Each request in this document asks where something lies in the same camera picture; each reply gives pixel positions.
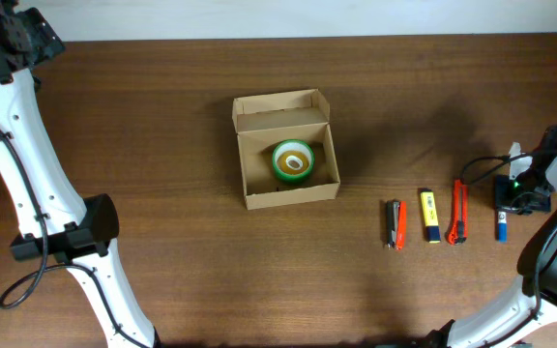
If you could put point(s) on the green tape roll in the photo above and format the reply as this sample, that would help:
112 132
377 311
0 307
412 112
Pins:
297 145

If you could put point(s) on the black orange stapler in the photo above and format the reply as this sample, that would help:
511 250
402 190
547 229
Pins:
396 223

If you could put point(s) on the yellow blue highlighter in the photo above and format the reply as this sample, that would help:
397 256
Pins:
430 216

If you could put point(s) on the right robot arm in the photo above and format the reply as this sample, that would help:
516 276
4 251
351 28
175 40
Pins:
530 303

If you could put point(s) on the small yellow tape roll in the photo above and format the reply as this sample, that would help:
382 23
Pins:
293 162

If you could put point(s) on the cardboard box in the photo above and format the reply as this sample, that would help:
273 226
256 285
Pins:
261 123

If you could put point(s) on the orange utility knife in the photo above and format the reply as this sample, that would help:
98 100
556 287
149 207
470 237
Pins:
458 231

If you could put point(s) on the blue white marker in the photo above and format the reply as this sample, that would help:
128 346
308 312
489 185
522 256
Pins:
501 227

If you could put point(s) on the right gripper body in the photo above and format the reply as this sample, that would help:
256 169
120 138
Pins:
523 194

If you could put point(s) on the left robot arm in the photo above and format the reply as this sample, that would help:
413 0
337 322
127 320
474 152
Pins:
56 225

